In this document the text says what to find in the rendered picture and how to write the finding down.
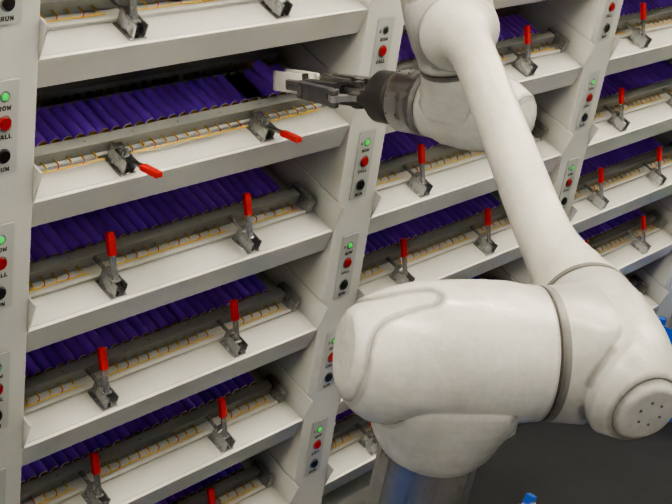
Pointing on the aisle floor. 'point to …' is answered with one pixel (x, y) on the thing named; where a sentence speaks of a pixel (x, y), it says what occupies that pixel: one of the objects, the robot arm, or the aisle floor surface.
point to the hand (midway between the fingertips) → (296, 81)
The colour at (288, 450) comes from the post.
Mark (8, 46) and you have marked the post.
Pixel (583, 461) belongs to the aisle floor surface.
